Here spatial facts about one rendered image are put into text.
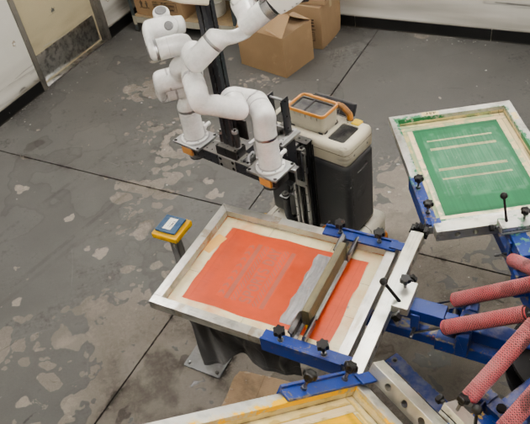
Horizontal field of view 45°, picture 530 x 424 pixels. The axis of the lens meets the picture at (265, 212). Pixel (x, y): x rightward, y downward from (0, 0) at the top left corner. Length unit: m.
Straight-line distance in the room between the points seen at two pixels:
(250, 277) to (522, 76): 3.48
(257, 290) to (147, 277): 1.62
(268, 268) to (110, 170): 2.59
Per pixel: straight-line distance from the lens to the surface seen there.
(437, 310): 2.26
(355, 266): 2.50
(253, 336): 2.28
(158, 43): 2.55
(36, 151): 5.41
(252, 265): 2.55
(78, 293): 4.06
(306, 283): 2.44
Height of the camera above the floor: 2.79
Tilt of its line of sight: 42 degrees down
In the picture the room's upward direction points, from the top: 10 degrees counter-clockwise
